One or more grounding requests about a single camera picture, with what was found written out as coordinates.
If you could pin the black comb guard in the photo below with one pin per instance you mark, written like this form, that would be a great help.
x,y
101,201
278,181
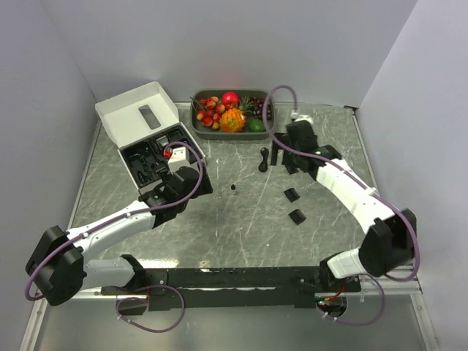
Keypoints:
x,y
291,194
297,216

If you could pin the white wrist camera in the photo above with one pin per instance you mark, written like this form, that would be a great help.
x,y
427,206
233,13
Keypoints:
x,y
296,117
179,158

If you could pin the red apple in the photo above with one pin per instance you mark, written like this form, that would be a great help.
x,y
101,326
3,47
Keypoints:
x,y
230,99

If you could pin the grey fruit tray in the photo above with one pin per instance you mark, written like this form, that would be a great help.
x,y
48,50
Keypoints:
x,y
245,105

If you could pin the dark grape bunch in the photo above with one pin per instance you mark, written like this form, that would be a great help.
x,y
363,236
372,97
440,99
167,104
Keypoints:
x,y
257,108

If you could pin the white hair clipper box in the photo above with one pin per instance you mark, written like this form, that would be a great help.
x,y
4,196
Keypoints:
x,y
141,122

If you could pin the green lime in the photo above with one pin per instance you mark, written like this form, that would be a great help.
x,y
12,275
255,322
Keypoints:
x,y
255,125

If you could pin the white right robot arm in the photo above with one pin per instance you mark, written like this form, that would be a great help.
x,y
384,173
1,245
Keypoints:
x,y
390,234

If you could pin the red yellow cherry bunch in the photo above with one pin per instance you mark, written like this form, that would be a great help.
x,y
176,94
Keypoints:
x,y
209,111

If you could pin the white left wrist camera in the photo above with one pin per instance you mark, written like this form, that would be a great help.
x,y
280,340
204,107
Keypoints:
x,y
179,158

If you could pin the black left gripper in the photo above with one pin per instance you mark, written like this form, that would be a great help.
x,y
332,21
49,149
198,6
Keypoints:
x,y
205,187

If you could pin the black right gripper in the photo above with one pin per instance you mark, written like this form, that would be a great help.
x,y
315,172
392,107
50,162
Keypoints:
x,y
274,152

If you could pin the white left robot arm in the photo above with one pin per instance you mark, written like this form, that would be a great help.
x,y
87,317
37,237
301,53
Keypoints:
x,y
65,262

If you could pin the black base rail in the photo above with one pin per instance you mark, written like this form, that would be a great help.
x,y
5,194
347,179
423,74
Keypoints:
x,y
236,287

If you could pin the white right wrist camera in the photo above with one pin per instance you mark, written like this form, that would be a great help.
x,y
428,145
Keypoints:
x,y
296,117

